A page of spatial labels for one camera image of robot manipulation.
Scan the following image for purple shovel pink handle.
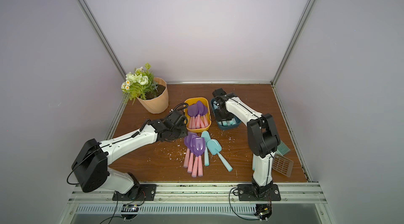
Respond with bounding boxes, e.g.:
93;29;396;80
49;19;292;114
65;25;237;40
188;104;197;129
190;117;196;129
183;132;197;168
200;117;205;128
196;101;204;129
189;135;206;178
202;105;209;128

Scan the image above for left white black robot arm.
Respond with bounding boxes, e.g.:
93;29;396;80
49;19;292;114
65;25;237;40
72;103;188;199

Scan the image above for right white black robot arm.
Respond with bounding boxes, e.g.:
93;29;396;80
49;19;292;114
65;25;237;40
213;88;280;190

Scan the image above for dark teal storage box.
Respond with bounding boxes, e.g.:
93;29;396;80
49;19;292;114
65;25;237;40
210;99;241;130

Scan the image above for yellow storage box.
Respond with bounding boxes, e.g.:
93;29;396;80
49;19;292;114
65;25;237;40
184;97;211;133

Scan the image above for terracotta flower pot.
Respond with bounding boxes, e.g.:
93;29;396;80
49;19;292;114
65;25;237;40
137;77;169;114

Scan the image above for white flowers green plant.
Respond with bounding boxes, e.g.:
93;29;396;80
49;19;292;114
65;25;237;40
121;63;158;103

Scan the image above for brown slotted scoop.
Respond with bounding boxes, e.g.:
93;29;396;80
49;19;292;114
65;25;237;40
272;154;294;177

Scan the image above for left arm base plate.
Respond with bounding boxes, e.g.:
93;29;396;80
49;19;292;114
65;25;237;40
113;184;157;201

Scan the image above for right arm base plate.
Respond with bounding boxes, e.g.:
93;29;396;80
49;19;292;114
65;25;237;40
237;184;281;201

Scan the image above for aluminium front rail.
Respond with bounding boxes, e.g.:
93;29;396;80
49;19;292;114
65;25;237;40
67;181;327;205

